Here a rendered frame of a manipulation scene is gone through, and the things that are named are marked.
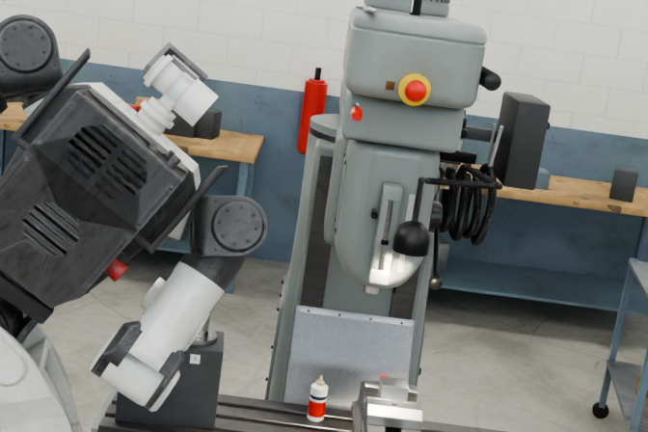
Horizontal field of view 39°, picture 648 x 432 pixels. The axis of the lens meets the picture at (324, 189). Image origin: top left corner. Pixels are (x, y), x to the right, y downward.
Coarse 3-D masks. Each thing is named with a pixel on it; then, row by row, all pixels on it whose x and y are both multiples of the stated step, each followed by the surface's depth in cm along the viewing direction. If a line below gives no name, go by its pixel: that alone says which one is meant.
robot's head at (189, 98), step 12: (168, 60) 148; (156, 72) 147; (168, 72) 148; (180, 72) 149; (156, 84) 149; (168, 84) 148; (180, 84) 148; (192, 84) 149; (168, 96) 149; (180, 96) 149; (192, 96) 148; (204, 96) 149; (216, 96) 150; (156, 108) 149; (168, 108) 149; (180, 108) 149; (192, 108) 148; (204, 108) 149; (168, 120) 150; (192, 120) 150
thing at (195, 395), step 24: (216, 336) 205; (192, 360) 200; (216, 360) 201; (192, 384) 202; (216, 384) 202; (120, 408) 201; (144, 408) 202; (168, 408) 202; (192, 408) 203; (216, 408) 204
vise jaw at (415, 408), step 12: (372, 408) 202; (384, 408) 203; (396, 408) 203; (408, 408) 203; (420, 408) 204; (372, 420) 202; (384, 420) 202; (396, 420) 202; (408, 420) 202; (420, 420) 202
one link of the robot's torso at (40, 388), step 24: (0, 336) 145; (0, 360) 145; (24, 360) 147; (48, 360) 160; (0, 384) 147; (24, 384) 148; (48, 384) 149; (0, 408) 148; (24, 408) 149; (48, 408) 151; (72, 408) 163
